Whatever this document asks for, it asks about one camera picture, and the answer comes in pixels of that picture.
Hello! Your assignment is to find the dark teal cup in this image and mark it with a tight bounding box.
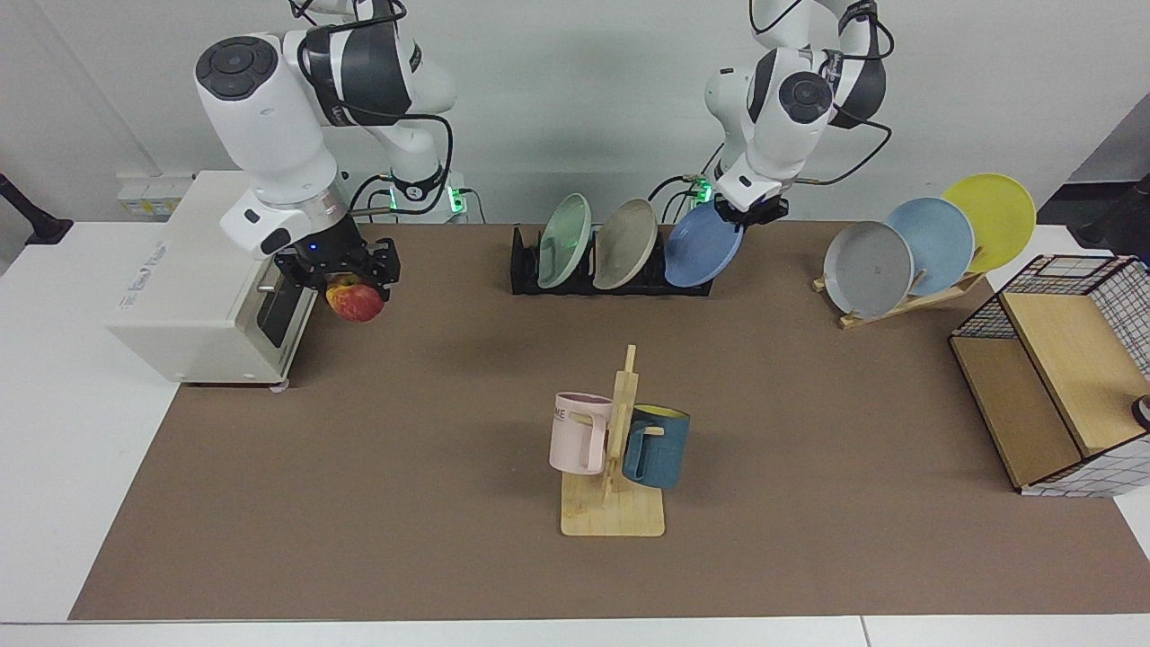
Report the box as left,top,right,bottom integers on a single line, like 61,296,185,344
622,404,691,490

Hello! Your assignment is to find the yellow plate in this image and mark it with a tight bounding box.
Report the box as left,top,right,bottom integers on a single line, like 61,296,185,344
941,173,1037,274

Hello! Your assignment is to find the grey plate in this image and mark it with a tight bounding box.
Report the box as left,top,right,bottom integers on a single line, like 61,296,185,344
823,221,915,319

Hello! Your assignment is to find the black dish rack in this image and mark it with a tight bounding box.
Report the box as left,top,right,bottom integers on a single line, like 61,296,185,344
510,225,715,297

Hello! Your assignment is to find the beige plate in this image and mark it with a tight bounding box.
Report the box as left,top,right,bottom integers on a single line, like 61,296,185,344
594,199,659,290

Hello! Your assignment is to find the pink cup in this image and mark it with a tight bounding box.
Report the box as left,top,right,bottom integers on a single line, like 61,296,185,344
549,392,615,475

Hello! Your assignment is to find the light blue plate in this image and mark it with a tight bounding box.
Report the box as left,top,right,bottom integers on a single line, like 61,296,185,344
885,197,976,297

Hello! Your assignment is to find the black stand base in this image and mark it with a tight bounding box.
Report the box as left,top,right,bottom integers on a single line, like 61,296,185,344
1074,175,1150,261
0,173,75,245

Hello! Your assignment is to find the wooden plate rack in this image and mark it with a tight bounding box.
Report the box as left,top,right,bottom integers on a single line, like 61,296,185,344
813,270,985,331

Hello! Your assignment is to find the wooden cup stand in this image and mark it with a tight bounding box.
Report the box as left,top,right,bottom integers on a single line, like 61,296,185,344
561,344,667,538

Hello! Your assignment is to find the brown table cloth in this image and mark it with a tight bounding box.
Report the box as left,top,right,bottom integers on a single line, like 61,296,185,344
67,220,1150,623

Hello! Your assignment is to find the pale toaster oven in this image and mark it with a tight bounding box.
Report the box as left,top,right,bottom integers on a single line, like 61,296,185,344
106,171,320,389

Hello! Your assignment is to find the pale green plate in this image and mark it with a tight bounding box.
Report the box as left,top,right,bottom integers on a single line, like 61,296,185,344
537,193,593,289

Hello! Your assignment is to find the red yellow apple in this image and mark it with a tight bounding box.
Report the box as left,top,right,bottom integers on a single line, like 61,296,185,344
325,274,385,324

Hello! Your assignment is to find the wire basket with wooden floor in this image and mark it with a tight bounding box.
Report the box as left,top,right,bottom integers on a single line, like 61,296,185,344
950,254,1150,498

